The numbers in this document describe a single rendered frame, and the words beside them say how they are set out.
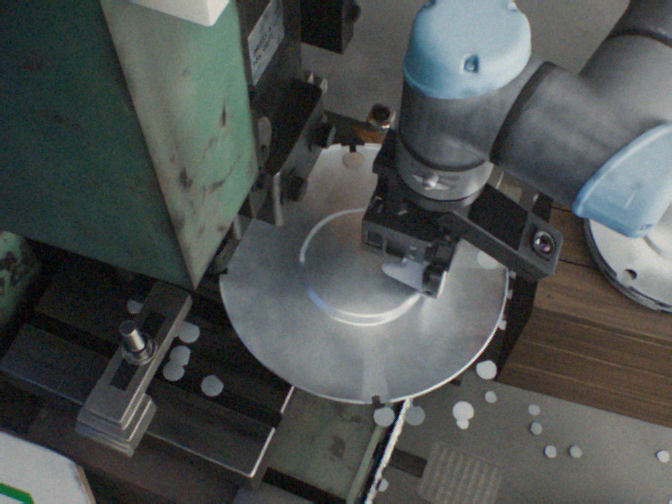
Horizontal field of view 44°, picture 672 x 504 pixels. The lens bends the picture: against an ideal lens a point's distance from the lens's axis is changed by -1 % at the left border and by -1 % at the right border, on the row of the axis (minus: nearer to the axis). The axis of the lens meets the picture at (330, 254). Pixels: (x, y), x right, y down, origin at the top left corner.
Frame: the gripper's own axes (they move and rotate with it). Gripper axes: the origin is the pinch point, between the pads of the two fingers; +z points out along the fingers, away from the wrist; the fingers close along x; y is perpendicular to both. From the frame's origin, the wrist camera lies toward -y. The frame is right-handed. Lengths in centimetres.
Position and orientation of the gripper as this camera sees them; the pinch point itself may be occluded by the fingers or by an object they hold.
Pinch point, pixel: (438, 286)
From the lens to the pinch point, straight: 82.0
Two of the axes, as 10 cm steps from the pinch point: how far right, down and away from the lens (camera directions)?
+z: 0.0, 4.7, 8.8
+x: -3.9, 8.1, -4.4
